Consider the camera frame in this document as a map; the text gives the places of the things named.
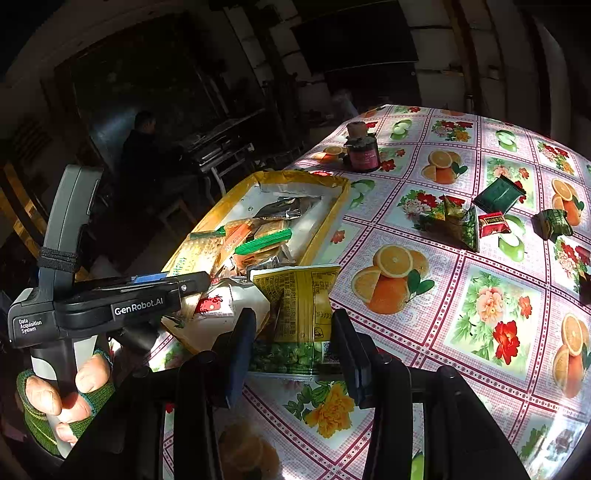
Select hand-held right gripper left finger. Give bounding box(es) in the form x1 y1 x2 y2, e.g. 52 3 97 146
115 308 256 480

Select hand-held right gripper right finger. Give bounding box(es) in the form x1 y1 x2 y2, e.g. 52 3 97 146
333 310 532 480

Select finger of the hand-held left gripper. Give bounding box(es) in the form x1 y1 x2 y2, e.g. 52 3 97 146
131 271 211 297

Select long cracker packet green label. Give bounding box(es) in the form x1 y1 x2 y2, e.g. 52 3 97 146
168 233 222 278

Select red and white snack packet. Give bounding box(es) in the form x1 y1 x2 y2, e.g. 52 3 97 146
185 277 271 342

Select orange sandwich cracker packet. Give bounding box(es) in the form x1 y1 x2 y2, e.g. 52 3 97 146
217 219 259 273

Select large cracker packet green ends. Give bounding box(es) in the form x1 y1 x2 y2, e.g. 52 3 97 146
233 222 296 273

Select yellow pea snack bag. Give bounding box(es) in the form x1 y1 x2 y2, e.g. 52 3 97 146
249 264 342 379

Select silver foil packet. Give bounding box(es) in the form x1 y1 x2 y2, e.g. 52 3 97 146
254 196 321 220

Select yellow tray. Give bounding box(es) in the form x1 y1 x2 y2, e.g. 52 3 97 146
159 170 352 352

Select green patterned snack packet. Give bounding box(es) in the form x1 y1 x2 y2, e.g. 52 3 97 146
441 196 482 252

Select small red candy packet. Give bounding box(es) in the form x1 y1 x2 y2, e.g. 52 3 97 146
478 211 509 238

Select dark green snack packet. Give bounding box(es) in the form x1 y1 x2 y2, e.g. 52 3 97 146
472 175 527 215

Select small green packet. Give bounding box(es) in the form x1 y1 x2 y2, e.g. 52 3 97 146
536 209 574 241

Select person's left hand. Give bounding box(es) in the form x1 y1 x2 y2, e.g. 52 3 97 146
16 353 116 457

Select metal desk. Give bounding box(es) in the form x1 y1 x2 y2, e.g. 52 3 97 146
178 117 254 185

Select dark red jar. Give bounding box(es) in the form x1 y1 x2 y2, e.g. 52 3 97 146
344 121 382 174

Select plastic bag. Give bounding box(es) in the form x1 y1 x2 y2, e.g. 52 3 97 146
330 90 358 116

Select large dark wall painting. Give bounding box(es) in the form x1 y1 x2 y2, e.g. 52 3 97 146
69 28 259 153

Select wall television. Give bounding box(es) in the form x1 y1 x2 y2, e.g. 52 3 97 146
291 9 419 77

